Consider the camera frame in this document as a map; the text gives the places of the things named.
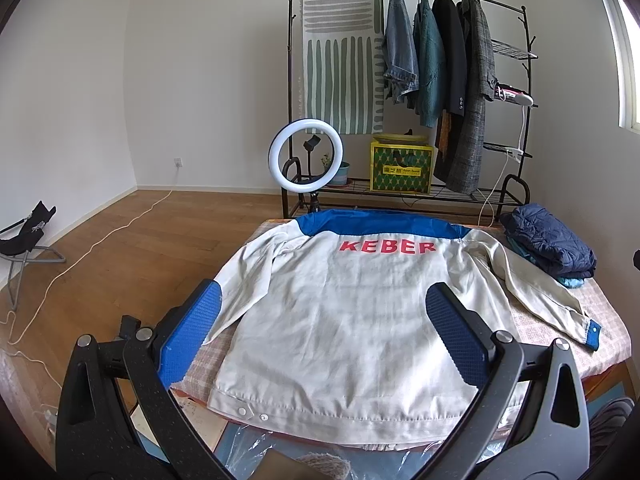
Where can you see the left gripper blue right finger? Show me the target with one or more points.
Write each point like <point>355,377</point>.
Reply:
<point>465,335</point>

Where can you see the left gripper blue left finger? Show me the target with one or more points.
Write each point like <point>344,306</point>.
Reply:
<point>183,330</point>

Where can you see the white blue KEBER jacket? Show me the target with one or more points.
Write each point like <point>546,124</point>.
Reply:
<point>370,324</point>

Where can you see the black metal clothes rack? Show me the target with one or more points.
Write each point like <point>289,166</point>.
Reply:
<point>507,139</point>

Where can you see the clear plastic bag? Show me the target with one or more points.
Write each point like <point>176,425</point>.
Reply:
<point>242,448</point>

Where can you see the folded light blue garment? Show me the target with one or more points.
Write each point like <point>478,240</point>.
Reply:
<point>570,283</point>

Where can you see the folded navy puffer jacket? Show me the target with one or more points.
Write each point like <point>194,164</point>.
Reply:
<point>560,251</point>

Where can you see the grey plaid coat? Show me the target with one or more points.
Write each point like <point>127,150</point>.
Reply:
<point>468,132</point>

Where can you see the black folding chair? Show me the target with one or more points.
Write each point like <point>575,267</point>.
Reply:
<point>24,248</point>

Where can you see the yellow green crate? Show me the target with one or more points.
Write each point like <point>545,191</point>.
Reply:
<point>401,163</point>

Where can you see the small potted plant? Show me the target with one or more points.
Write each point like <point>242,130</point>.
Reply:
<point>341,177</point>

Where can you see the white garment steamer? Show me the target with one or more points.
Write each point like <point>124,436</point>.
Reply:
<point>506,93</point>

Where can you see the blue denim jacket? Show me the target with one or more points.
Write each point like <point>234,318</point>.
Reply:
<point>401,62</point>

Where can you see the teal green shirt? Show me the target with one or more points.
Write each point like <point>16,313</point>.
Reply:
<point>431,65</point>

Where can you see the black blazer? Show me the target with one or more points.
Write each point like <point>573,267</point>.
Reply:
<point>451,33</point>

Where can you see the green striped white cloth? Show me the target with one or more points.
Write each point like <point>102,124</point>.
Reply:
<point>343,63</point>

